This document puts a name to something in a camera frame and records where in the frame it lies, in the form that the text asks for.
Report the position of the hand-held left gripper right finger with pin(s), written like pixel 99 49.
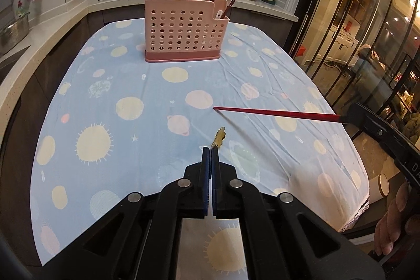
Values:
pixel 215 181

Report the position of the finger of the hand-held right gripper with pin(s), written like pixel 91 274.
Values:
pixel 370 124

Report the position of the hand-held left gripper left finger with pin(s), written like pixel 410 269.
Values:
pixel 206 175

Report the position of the gold fork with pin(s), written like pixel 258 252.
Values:
pixel 219 137

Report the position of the bright red chopstick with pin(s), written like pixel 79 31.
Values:
pixel 279 113

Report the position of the pink perforated utensil holder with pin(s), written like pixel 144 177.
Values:
pixel 183 30

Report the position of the person's right hand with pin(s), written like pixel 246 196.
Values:
pixel 388 227

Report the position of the white round bin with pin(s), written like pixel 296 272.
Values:
pixel 380 189

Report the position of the blue planet print tablecloth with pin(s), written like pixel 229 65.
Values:
pixel 131 80

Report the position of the glass sliding door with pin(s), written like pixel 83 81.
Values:
pixel 344 4

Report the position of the steel sink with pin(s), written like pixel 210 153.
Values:
pixel 8 65

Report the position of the steel pot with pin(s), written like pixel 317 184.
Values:
pixel 13 32

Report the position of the green dish soap bottle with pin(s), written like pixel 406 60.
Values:
pixel 20 9

